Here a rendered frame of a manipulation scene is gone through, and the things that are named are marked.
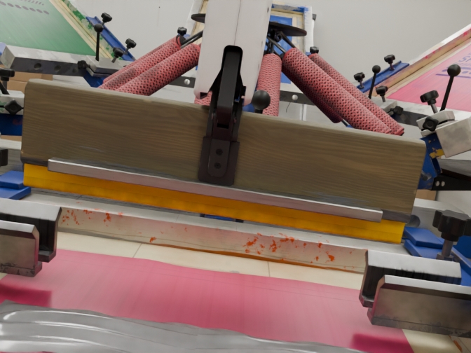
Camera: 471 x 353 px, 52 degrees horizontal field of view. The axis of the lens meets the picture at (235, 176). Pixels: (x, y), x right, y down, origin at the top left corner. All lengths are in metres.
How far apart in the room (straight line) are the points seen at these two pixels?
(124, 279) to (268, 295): 0.16
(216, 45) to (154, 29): 4.27
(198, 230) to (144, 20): 4.12
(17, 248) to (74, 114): 0.13
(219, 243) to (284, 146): 0.24
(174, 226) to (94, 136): 0.22
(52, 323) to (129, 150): 0.16
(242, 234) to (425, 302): 0.24
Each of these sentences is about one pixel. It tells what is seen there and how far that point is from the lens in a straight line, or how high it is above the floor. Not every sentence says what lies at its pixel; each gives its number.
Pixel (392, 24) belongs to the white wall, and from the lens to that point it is 4.77.
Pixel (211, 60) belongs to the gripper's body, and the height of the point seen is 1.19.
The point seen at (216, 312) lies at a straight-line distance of 0.50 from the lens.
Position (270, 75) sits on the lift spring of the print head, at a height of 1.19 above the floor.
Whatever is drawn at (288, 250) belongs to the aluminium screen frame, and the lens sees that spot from 0.63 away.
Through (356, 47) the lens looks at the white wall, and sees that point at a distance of 4.68.
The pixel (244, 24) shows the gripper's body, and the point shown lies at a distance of 0.39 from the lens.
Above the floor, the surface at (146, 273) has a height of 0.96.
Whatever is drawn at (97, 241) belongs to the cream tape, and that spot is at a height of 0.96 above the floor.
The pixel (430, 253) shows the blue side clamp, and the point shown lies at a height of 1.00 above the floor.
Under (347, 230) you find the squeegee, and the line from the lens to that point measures 0.46.
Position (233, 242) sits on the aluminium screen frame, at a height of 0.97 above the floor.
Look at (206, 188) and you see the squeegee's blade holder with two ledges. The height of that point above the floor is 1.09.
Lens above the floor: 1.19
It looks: 12 degrees down
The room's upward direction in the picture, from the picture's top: 8 degrees clockwise
